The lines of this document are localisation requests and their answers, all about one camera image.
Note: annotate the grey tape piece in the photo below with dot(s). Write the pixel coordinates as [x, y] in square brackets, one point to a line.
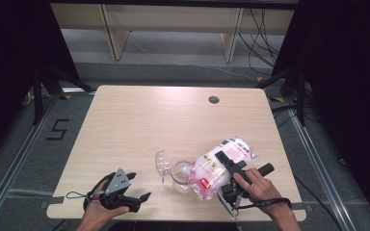
[56, 200]

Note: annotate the person's right hand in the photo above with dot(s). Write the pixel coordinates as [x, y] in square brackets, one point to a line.
[263, 192]

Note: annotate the clear glass jar with lid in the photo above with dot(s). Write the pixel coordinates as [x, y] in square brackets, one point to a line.
[180, 185]

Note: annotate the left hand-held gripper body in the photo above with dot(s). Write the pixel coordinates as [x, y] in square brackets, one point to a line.
[118, 181]

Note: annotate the aluminium floor rail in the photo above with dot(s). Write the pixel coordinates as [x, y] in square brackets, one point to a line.
[16, 163]
[318, 166]

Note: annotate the grey round table grommet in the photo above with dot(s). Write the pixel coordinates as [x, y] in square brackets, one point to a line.
[214, 99]

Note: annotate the person's left hand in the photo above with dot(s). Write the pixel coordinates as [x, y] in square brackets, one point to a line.
[94, 218]

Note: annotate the yellow black floor tape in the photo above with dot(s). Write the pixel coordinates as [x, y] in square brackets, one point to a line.
[66, 97]
[259, 79]
[277, 99]

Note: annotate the black metal stand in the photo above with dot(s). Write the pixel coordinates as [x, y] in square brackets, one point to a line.
[300, 99]
[38, 96]

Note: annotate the light wooden shelf unit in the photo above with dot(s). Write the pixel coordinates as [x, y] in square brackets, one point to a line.
[173, 17]

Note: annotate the black curtain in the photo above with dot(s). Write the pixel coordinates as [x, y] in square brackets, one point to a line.
[6, 64]
[350, 80]

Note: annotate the red and white spout pouch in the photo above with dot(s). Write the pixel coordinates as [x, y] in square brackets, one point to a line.
[205, 173]

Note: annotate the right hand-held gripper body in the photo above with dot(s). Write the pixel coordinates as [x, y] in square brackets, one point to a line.
[231, 194]

